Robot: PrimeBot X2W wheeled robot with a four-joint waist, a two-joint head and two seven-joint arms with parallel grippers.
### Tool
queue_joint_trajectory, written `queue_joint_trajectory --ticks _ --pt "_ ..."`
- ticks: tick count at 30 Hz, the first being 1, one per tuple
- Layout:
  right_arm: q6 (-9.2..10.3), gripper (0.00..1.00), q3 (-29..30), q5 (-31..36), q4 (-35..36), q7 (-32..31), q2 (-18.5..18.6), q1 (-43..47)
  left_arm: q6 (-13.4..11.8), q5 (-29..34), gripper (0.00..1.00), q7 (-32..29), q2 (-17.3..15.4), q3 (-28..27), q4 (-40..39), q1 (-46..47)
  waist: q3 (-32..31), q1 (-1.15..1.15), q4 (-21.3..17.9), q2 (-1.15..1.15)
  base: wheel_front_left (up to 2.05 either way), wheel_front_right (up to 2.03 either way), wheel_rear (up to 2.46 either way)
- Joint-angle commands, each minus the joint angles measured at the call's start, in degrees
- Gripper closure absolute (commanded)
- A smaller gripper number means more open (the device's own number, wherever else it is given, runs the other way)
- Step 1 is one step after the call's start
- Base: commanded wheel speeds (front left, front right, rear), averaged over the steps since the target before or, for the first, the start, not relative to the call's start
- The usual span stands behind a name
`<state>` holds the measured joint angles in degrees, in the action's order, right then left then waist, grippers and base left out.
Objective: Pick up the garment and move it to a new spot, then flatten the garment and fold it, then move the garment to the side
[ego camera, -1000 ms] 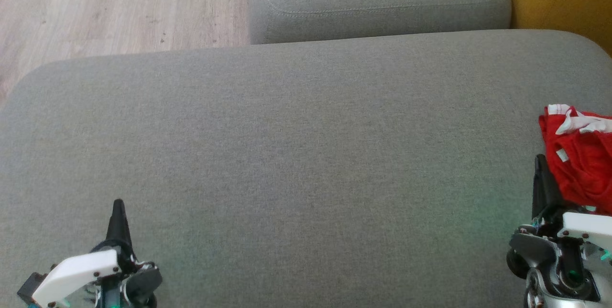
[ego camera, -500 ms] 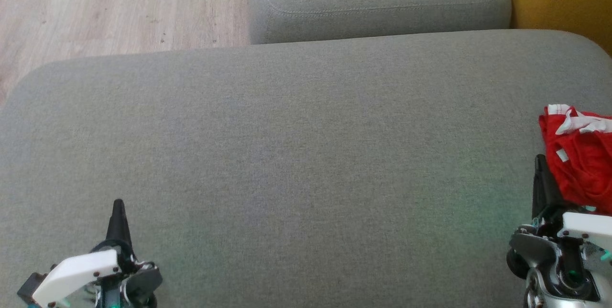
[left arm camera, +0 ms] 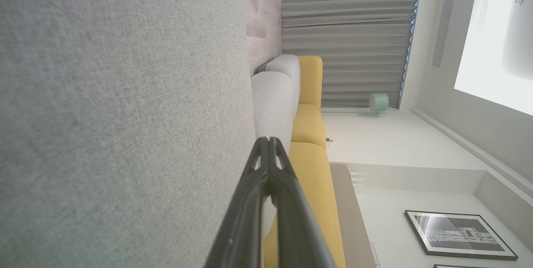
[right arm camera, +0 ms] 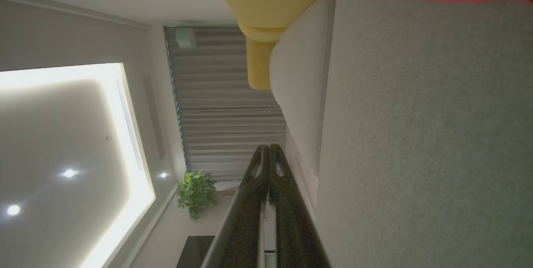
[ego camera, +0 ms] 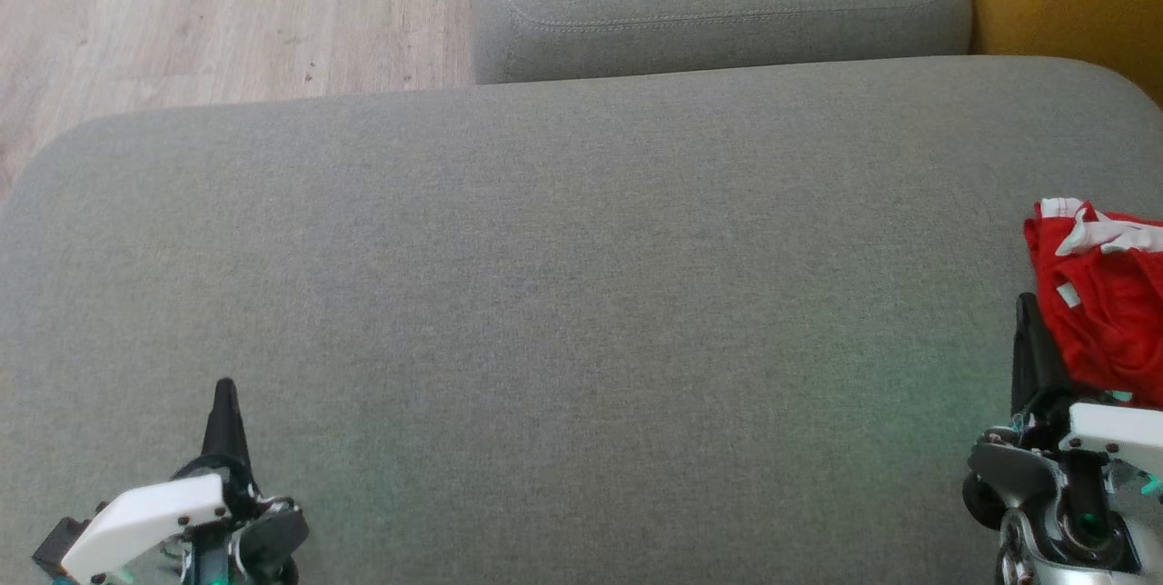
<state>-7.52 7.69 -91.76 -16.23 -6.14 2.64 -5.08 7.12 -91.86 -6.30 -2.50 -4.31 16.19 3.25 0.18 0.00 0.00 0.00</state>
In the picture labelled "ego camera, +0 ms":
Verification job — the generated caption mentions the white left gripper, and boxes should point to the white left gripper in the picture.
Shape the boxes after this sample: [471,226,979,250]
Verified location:
[59,377,310,585]

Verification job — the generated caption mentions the red shorts with white panels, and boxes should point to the red shorts with white panels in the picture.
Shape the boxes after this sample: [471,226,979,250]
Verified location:
[1025,203,1163,409]

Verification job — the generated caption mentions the grey sofa seat cushion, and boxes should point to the grey sofa seat cushion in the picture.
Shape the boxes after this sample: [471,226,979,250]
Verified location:
[0,55,1163,585]

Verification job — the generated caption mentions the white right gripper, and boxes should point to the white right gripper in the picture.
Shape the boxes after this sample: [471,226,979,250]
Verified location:
[963,292,1163,572]

